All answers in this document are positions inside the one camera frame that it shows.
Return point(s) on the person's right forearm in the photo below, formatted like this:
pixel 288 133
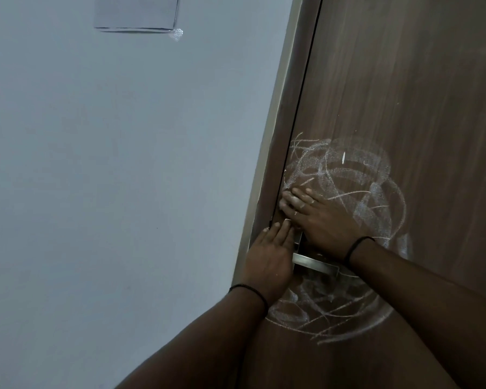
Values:
pixel 429 295

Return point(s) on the brown door frame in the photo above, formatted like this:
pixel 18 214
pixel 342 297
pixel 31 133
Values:
pixel 291 97

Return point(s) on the brown wooden door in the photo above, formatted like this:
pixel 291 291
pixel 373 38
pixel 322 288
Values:
pixel 429 97

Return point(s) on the person's right hand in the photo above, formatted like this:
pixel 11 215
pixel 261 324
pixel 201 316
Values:
pixel 328 226

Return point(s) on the black wristband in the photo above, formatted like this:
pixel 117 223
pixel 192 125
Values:
pixel 247 287
pixel 358 241

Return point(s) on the person's left forearm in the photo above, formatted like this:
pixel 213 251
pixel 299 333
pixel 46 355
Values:
pixel 198 344

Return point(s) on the person's left hand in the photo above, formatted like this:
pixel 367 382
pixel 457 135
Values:
pixel 269 263

